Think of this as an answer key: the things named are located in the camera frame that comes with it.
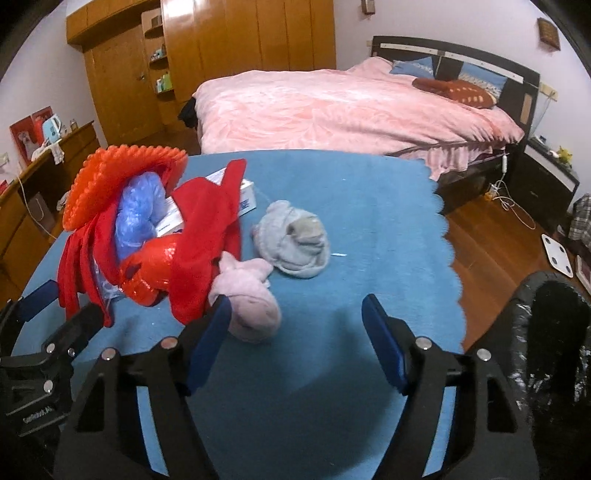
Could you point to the black bed frame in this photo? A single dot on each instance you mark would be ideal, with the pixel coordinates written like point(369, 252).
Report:
point(517, 87)

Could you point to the yellow toy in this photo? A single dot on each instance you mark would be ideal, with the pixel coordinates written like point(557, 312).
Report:
point(564, 155)

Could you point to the black trash bin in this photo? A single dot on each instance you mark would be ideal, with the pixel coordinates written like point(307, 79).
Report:
point(517, 323)

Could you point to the large brown wall ornament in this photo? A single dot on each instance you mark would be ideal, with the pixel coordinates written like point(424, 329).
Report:
point(549, 33)

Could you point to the black nightstand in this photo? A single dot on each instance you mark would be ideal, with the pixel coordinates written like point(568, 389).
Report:
point(535, 184)

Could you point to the white cardboard box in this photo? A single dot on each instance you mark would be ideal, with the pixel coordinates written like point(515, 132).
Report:
point(248, 198)

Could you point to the red cloth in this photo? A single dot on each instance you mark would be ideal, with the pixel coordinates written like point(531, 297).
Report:
point(203, 230)

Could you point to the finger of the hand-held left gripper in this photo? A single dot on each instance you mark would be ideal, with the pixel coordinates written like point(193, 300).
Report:
point(78, 332)
point(39, 295)

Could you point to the grey cloth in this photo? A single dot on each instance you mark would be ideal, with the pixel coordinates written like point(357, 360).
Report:
point(277, 235)

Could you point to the white hanging charger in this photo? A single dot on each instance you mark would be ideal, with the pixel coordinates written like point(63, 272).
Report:
point(505, 161)

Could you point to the wall outlet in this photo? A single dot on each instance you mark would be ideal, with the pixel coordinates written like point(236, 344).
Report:
point(548, 91)

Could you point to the red gift box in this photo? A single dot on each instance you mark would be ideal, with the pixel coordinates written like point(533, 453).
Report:
point(25, 134)

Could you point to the yellow power strip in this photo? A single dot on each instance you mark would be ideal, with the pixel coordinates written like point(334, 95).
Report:
point(495, 191)

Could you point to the blue table cloth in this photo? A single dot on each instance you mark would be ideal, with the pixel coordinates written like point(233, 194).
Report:
point(346, 221)

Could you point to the pink and white box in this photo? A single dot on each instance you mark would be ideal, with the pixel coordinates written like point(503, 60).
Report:
point(584, 274)

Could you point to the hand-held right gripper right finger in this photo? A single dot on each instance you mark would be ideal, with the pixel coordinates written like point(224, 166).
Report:
point(385, 346)

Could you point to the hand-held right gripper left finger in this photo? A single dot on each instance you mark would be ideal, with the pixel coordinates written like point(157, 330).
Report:
point(210, 341)

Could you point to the light blue appliance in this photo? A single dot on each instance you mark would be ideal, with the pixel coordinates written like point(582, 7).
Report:
point(51, 128)

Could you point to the red shiny plastic bag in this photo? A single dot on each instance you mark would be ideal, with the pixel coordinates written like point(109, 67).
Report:
point(152, 270)

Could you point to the green bottles on shelf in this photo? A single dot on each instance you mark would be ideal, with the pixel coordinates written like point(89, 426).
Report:
point(165, 83)

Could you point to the wooden dresser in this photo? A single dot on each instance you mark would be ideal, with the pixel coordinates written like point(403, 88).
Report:
point(18, 230)

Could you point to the small brown wall ornament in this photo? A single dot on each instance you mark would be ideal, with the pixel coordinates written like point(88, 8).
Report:
point(367, 5)

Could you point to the plain blue pillow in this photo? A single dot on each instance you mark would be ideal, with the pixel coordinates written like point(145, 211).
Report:
point(411, 68)

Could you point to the white bathroom scale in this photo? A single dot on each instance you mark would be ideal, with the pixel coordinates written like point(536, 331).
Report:
point(557, 254)

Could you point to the red patterned pillow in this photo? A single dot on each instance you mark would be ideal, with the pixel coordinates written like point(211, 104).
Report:
point(461, 92)

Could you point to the dark clothing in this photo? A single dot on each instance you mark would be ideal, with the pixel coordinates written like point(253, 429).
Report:
point(188, 115)

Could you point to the wooden wardrobe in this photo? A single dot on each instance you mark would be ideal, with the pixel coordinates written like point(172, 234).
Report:
point(231, 37)

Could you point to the orange foam net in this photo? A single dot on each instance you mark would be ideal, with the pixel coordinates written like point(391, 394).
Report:
point(106, 170)

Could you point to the bed with pink cover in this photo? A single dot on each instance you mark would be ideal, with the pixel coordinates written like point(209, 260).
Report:
point(323, 110)

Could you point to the plaid bag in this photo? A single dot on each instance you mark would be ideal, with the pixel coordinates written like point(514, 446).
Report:
point(582, 219)

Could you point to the pale pink cloth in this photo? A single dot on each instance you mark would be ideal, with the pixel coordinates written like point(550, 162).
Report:
point(254, 314)

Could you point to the patterned blue pillow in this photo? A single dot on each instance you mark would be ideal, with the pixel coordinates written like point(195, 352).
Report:
point(485, 76)

